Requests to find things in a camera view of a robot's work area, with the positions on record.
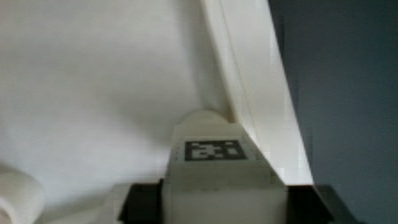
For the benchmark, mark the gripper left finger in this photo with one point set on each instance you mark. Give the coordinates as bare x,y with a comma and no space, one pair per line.
132,205

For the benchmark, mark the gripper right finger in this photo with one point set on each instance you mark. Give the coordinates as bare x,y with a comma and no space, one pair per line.
317,206

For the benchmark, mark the white square table top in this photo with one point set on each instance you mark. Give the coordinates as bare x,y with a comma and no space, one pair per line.
115,65

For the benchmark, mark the white leg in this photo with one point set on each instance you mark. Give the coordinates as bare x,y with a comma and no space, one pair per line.
223,188

